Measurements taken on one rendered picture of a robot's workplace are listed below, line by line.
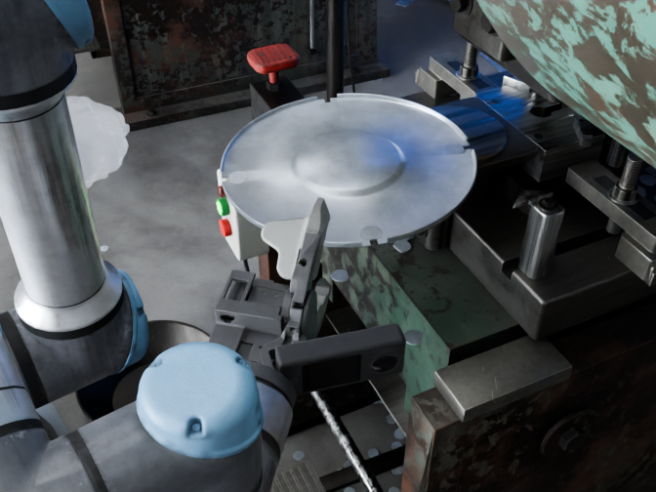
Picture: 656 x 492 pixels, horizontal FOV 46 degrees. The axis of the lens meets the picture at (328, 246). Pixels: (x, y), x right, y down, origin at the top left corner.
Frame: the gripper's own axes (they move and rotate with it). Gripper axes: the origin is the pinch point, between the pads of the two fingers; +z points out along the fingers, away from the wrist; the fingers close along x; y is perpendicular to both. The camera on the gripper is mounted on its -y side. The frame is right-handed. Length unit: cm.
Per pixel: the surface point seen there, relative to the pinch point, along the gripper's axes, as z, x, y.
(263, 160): 12.1, -0.4, 10.4
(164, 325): 44, 73, 47
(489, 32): 20.2, -14.8, -13.0
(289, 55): 41.8, 2.8, 15.2
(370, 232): 1.6, -1.2, -4.1
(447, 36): 213, 87, 3
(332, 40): 104, 33, 23
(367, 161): 13.0, -1.5, -1.7
